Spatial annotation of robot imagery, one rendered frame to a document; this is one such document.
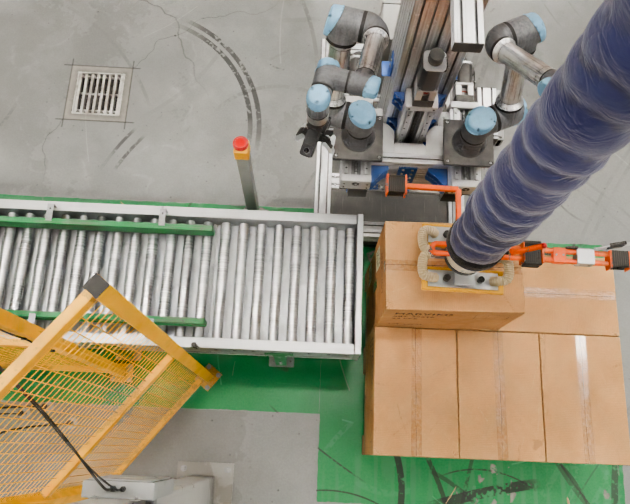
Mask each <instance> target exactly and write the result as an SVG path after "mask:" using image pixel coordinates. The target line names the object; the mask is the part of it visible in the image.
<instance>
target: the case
mask: <svg viewBox="0 0 630 504"><path fill-rule="evenodd" d="M422 223H428V222H394V221H385V223H384V226H383V228H382V231H381V234H380V236H379V239H378V242H377V244H376V247H375V326H384V327H421V328H457V329H494V330H498V329H500V328H502V327H503V326H505V325H506V324H508V323H510V322H511V321H513V320H515V319H516V318H518V317H520V316H521V315H523V314H524V313H525V301H524V287H523V273H522V267H521V265H519V261H514V260H512V261H513V264H514V265H513V266H514V275H513V276H514V277H513V280H512V281H511V283H509V284H508V285H505V286H503V287H504V294H503V295H492V294H476V293H460V292H444V291H428V290H421V278H420V277H419V274H418V271H417V270H418V269H417V268H418V266H417V265H418V264H417V263H418V258H419V255H420V253H421V252H422V251H421V250H420V248H419V245H418V238H417V237H418V231H419V230H420V228H421V227H422ZM427 266H428V267H444V268H449V267H448V266H447V264H446V262H445V259H436V258H430V259H428V261H427ZM504 269H505V268H504V265H503V264H502V263H500V262H498V263H497V264H496V265H495V266H493V267H492V268H490V269H487V270H492V271H503V275H504V271H505V270H504Z"/></svg>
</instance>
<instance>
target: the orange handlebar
mask: <svg viewBox="0 0 630 504"><path fill-rule="evenodd" d="M407 189H410V190H426V191H441V192H455V221H456V220H457V219H458V218H459V217H460V216H461V189H459V187H458V186H443V185H427V184H412V183H407ZM435 246H442V247H447V245H446V241H434V242H432V243H431V244H430V252H431V253H432V254H433V255H436V256H450V255H449V253H448V251H440V250H435ZM544 253H551V257H544V262H546V263H551V264H562V265H564V264H577V259H567V258H566V254H569V255H576V253H577V251H576V249H566V248H559V247H553V248H545V249H544ZM594 256H601V257H608V252H607V251H594ZM501 260H514V261H521V260H522V256H520V255H504V256H503V258H502V259H501ZM594 266H609V261H599V260H595V265H594Z"/></svg>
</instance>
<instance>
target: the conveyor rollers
mask: <svg viewBox="0 0 630 504"><path fill-rule="evenodd" d="M266 231H267V225H265V224H258V225H257V233H256V247H255V262H254V276H253V291H252V305H251V320H250V334H249V339H250V340H260V324H261V309H262V293H263V278H264V262H265V247H266ZM337 231H338V229H337V228H336V227H329V228H328V235H327V263H326V291H325V319H324V343H334V326H335V294H336V262H337ZM15 232H16V227H5V231H4V236H3V242H2V247H1V252H0V308H2V303H3V298H4V292H5V287H6V281H7V276H8V270H9V265H10V259H11V254H12V248H13V243H14V237H15ZM33 232H34V228H23V232H22V238H21V243H20V249H19V254H18V260H17V266H16V271H15V277H14V282H13V288H12V294H11V299H10V305H9V309H10V310H20V307H21V301H22V296H23V290H24V284H25V278H26V273H27V267H28V261H29V255H30V249H31V244H32V238H33ZM51 232H52V229H45V228H41V233H40V239H39V245H38V251H37V257H36V262H35V268H34V274H33V280H32V286H31V292H30V298H29V304H28V310H33V311H39V305H40V299H41V293H42V287H43V281H44V275H45V269H46V263H47V257H48V251H49V245H50V238H51ZM69 232H70V230H68V229H59V234H58V240H57V246H56V253H55V259H54V265H53V271H52V277H51V284H50V290H49V296H48V302H47V308H46V311H56V312H57V309H58V303H59V296H60V290H61V284H62V277H63V271H64V264H65V258H66V252H67V245H68V239H69ZM87 232H88V230H77V235H76V242H75V248H74V255H73V261H72V268H71V274H70V281H69V287H68V294H67V300H66V307H65V309H66V308H67V307H68V306H69V305H70V304H71V303H72V302H73V301H74V300H75V299H76V298H77V297H78V293H79V286H80V280H81V273H82V266H83V259H84V253H85V246H86V239H87ZM105 232H106V231H95V236H94V243H93V250H92V257H91V263H90V270H89V277H88V280H89V279H90V278H91V277H92V276H93V275H94V274H95V273H98V274H99V275H100V268H101V261H102V254H103V247H104V240H105ZM248 234H249V224H247V223H240V224H239V235H238V248H237V261H236V274H235V287H234V300H233V312H232V325H231V338H230V339H241V330H242V316H243V303H244V289H245V275H246V261H247V248H248ZM230 236H231V223H228V222H223V223H222V225H221V236H220V248H219V259H218V271H217V283H216V294H215V306H214V318H213V329H212V338H222V334H223V322H224V310H225V298H226V285H227V273H228V261H229V248H230ZM212 238H213V236H203V237H202V247H201V258H200V269H199V279H198V290H197V301H196V311H195V318H204V319H205V316H206V305H207V293H208V282H209V271H210V260H211V249H212ZM319 238H320V228H319V227H317V226H312V227H310V241H309V263H308V286H307V308H306V331H305V342H315V339H316V314H317V288H318V263H319ZM176 239H177V234H167V237H166V246H165V255H164V264H163V273H162V282H161V291H160V300H159V309H158V316H168V315H169V305H170V296H171V286H172V277H173V268H174V258H175V249H176ZM194 239H195V235H185V237H184V247H183V257H182V266H181V276H180V286H179V296H178V305H177V315H176V317H187V310H188V300H189V290H190V279H191V269H192V259H193V249H194ZM122 240H123V232H113V236H112V244H111V251H110V258H109V266H108V273H107V280H106V281H107V282H108V283H109V284H110V285H112V286H113V287H114V288H115V289H116V285H117V278H118V270H119V263H120V255H121V247H122ZM140 240H141V233H134V232H131V237H130V245H129V252H128V260H127V268H126V276H125V284H124V292H123V296H124V297H125V298H126V299H127V300H128V301H130V302H131V303H132V304H133V297H134V289H135V280H136V272H137V264H138V256H139V248H140ZM158 240H159V234H157V233H149V237H148V246H147V254H146V262H145V271H144V279H143V287H142V296H141V304H140V311H141V312H142V313H143V314H144V315H147V316H150V309H151V301H152V292H153V283H154V275H155V266H156V257H157V248H158ZM301 242H302V227H301V226H298V225H296V226H293V227H292V244H291V263H290V282H289V301H288V320H287V339H286V341H296V342H297V326H298V305H299V284H300V263H301ZM283 245H284V226H283V225H275V230H274V246H273V263H272V279H271V295H270V312H269V328H268V340H273V341H278V334H279V316H280V298H281V281H282V263H283ZM354 260H355V229H354V228H346V229H345V262H344V298H343V334H342V344H353V303H354Z"/></svg>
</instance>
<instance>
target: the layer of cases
mask: <svg viewBox="0 0 630 504"><path fill-rule="evenodd" d="M522 273H523V287H524V301H525V313H524V314H523V315H521V316H520V317H518V318H516V319H515V320H513V321H511V322H510V323H508V324H506V325H505V326H503V327H502V328H500V329H498V330H494V329H457V328H421V327H384V326H375V252H374V255H373V257H372V260H371V263H370V265H369V268H368V297H367V356H366V416H365V454H366V455H388V456H412V457H436V458H460V459H484V460H508V461H532V462H557V463H581V464H605V465H629V466H630V438H629V428H628V418H627V407H626V397H625V386H624V376H623V365H622V355H621V345H620V337H618V336H620V334H619V324H618V313H617V303H616V293H615V282H614V272H613V270H608V271H606V269H605V266H594V265H593V266H591V267H580V266H574V264H564V265H562V264H551V263H546V262H544V263H543V264H542V265H541V266H539V267H538V268H530V267H522Z"/></svg>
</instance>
